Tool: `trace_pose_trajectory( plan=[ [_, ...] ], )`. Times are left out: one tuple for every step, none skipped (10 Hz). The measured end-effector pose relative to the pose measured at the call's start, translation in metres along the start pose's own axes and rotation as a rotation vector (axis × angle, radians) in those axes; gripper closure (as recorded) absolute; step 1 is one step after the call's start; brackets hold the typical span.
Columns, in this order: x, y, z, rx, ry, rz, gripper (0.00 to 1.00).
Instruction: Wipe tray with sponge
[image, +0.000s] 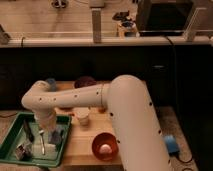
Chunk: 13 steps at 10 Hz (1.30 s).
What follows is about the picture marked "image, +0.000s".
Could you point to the red bowl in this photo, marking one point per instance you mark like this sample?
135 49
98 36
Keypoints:
105 138

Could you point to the small yellow box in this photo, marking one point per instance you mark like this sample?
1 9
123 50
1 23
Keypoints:
127 29

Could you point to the white sponge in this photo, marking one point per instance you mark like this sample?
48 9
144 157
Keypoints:
46 152

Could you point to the black monitor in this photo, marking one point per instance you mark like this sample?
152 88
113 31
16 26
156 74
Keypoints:
163 17

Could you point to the green plastic tray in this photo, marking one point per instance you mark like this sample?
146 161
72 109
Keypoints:
16 136

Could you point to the small red object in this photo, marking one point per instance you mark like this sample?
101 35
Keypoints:
101 109

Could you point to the white egg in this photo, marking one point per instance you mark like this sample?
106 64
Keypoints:
105 149

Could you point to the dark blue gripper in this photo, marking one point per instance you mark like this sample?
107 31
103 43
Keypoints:
55 137

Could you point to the white paper cup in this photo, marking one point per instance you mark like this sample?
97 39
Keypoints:
82 115

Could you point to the white vertical post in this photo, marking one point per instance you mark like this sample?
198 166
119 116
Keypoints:
96 24

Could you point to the black handled spatula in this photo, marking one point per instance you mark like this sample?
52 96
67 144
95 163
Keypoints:
28 131

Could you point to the dark maroon bowl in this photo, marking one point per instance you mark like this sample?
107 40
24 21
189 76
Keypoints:
84 81

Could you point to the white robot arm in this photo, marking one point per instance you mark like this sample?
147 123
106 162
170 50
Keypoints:
137 129

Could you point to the metal spoon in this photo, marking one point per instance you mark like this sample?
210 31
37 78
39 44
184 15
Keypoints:
41 133

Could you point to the blue round object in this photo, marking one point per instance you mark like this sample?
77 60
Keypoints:
171 144

